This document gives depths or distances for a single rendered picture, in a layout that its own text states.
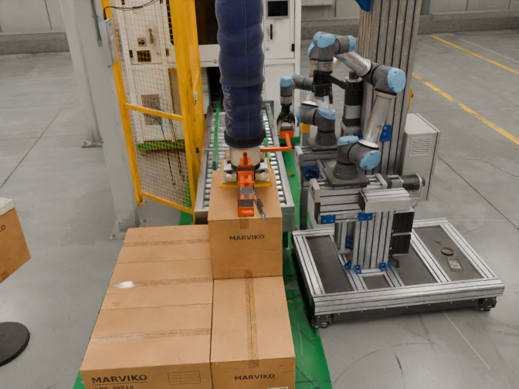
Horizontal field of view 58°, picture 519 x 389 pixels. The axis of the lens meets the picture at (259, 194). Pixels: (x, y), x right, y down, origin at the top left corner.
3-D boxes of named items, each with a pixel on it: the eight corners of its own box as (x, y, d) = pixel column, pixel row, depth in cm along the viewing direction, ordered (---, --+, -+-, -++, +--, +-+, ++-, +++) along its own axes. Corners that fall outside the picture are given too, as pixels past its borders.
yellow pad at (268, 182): (252, 160, 289) (252, 153, 287) (269, 160, 290) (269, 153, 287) (254, 187, 260) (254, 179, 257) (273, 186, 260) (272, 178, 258)
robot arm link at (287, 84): (296, 76, 277) (289, 79, 271) (295, 93, 283) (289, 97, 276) (283, 74, 281) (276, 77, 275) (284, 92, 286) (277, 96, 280)
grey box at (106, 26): (112, 59, 356) (105, 17, 341) (119, 59, 356) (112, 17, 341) (106, 65, 338) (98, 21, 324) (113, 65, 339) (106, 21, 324)
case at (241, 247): (216, 223, 323) (212, 170, 304) (274, 220, 324) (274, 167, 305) (212, 279, 271) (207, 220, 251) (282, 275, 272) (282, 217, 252)
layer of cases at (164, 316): (137, 274, 340) (127, 228, 320) (274, 266, 343) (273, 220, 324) (96, 425, 235) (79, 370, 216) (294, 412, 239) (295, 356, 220)
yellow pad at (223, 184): (222, 162, 289) (221, 154, 287) (238, 161, 289) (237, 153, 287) (220, 188, 259) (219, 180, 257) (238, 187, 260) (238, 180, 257)
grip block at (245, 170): (236, 174, 251) (235, 164, 248) (255, 174, 252) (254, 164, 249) (236, 182, 244) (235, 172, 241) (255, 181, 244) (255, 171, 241)
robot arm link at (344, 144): (347, 153, 276) (349, 131, 269) (364, 160, 266) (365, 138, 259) (331, 157, 270) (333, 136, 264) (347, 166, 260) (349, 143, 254)
